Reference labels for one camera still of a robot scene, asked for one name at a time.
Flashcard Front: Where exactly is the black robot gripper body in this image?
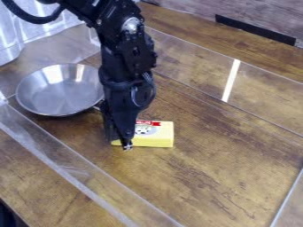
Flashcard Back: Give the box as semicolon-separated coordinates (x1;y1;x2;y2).
99;83;157;141

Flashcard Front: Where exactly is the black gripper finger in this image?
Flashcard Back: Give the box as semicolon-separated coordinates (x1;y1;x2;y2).
121;137;133;151
100;101;120;142

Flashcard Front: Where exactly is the yellow butter block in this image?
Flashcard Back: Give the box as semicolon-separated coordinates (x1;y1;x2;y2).
109;119;175;149

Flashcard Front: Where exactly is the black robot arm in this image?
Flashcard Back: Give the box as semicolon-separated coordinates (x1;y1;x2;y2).
0;0;157;150

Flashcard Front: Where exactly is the silver frying pan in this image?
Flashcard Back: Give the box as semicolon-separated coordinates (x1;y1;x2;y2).
16;63;104;117

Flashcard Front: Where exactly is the black strip on table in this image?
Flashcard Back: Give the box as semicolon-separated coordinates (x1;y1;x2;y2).
215;14;296;46

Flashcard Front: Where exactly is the white sheer curtain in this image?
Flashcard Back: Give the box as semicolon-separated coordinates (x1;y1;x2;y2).
0;0;80;66

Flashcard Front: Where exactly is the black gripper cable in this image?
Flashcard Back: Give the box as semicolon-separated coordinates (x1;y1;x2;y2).
129;72;157;108

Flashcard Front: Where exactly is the clear acrylic corner bracket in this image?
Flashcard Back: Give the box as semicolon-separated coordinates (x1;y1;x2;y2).
89;28;100;47

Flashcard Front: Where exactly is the clear acrylic front wall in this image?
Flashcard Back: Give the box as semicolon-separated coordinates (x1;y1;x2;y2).
0;91;184;227

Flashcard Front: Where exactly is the clear acrylic wall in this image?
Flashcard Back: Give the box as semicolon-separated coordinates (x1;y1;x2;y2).
145;27;303;137
0;91;184;227

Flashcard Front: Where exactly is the clear acrylic back wall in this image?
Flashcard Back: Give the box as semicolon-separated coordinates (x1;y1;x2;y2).
145;27;303;137

